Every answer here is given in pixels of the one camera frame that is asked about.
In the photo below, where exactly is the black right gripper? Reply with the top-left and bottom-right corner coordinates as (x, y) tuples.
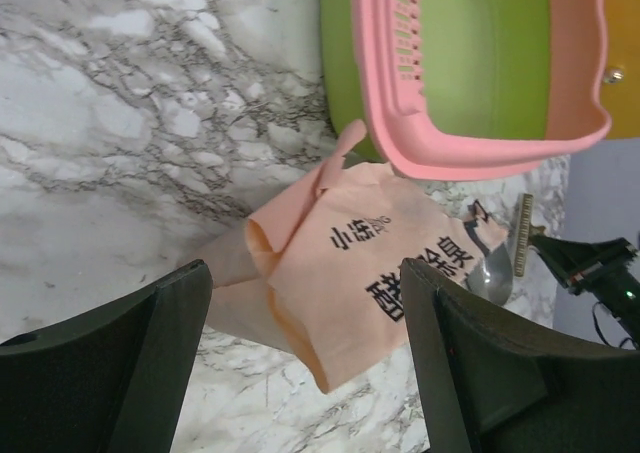
(530, 235), (639, 343)

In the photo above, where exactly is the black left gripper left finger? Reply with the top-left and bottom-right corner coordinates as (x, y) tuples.
(1, 260), (213, 452)

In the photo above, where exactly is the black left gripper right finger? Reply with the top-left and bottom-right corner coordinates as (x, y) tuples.
(400, 259), (639, 452)

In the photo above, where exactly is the metal litter scoop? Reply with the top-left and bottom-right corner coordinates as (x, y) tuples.
(466, 244), (514, 306)

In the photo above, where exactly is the pink cat litter bag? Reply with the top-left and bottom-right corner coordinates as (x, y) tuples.
(197, 120), (507, 393)

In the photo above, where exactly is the pink green litter box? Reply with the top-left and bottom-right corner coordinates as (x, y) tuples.
(320, 0), (612, 181)

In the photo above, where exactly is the orange drawer storage cabinet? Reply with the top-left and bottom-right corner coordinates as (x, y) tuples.
(600, 0), (639, 140)

